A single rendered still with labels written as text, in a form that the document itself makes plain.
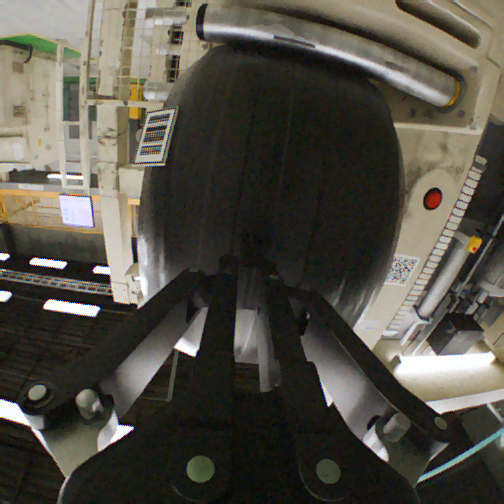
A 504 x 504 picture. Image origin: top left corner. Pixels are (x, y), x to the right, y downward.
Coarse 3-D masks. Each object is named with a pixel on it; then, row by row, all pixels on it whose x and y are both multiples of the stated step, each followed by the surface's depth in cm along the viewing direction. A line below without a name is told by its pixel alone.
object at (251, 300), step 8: (256, 240) 18; (256, 248) 17; (256, 256) 15; (256, 264) 14; (256, 272) 14; (256, 280) 14; (248, 288) 14; (256, 288) 14; (248, 296) 14; (256, 296) 14; (248, 304) 14; (256, 304) 14
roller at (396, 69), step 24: (216, 24) 21; (240, 24) 21; (264, 24) 21; (288, 24) 21; (312, 24) 21; (264, 48) 24; (288, 48) 23; (312, 48) 22; (336, 48) 22; (360, 48) 22; (384, 48) 22; (360, 72) 24; (384, 72) 23; (408, 72) 23; (432, 72) 22; (432, 96) 24; (456, 96) 23
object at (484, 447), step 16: (496, 432) 34; (480, 448) 37; (496, 448) 33; (448, 464) 43; (464, 464) 39; (480, 464) 35; (496, 464) 31; (432, 480) 45; (448, 480) 41; (464, 480) 37; (480, 480) 33; (496, 480) 29; (432, 496) 43; (448, 496) 38; (464, 496) 34; (480, 496) 31; (496, 496) 27
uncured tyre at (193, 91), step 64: (192, 64) 26; (256, 64) 22; (320, 64) 25; (192, 128) 19; (256, 128) 20; (320, 128) 20; (384, 128) 22; (192, 192) 19; (256, 192) 20; (320, 192) 20; (384, 192) 21; (192, 256) 21; (320, 256) 21; (384, 256) 22; (256, 320) 24
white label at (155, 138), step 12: (168, 108) 20; (144, 120) 21; (156, 120) 20; (168, 120) 20; (144, 132) 21; (156, 132) 20; (168, 132) 20; (144, 144) 21; (156, 144) 20; (168, 144) 20; (144, 156) 20; (156, 156) 20
